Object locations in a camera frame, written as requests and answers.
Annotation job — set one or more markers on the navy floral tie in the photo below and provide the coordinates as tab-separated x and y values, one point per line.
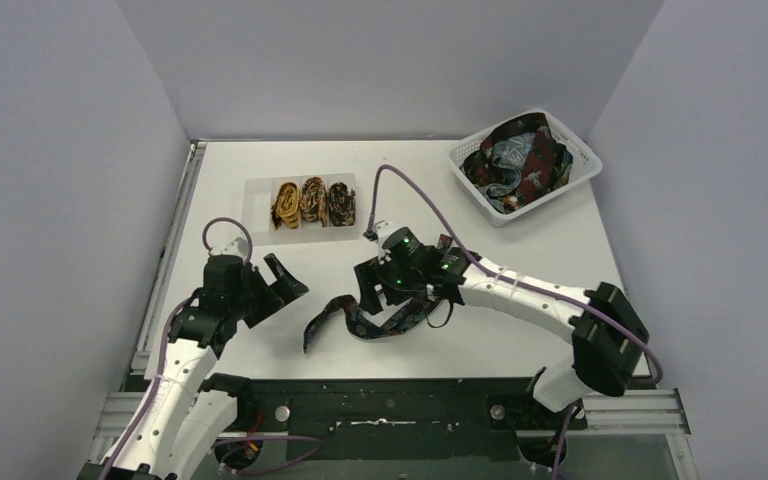
409	315

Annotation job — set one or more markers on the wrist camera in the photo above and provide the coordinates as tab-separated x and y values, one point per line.
237	247
381	230

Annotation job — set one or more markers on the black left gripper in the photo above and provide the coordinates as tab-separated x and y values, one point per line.
263	292

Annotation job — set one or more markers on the dark brown rolled tie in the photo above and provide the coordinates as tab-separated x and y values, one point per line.
341	205

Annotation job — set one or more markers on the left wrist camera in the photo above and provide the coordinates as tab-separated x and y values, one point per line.
237	247

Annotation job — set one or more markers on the orange patterned rolled tie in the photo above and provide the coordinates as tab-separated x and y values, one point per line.
313	208

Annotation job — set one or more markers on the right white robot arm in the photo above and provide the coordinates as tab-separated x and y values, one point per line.
605	335

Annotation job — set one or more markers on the pile of patterned ties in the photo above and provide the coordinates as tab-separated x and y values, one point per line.
518	163

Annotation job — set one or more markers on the yellow rolled tie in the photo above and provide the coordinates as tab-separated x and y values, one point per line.
285	209

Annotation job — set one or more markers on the white plastic basket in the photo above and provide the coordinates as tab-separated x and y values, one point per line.
586	166

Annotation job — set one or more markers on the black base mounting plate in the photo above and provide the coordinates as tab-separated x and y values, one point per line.
414	419

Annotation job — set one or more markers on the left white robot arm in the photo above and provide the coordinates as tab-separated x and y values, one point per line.
187	405

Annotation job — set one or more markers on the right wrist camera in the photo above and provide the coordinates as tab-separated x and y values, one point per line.
381	230

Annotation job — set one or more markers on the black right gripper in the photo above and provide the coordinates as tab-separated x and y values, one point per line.
367	272

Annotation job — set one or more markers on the clear plastic organizer tray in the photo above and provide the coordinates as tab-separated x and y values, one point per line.
259	195

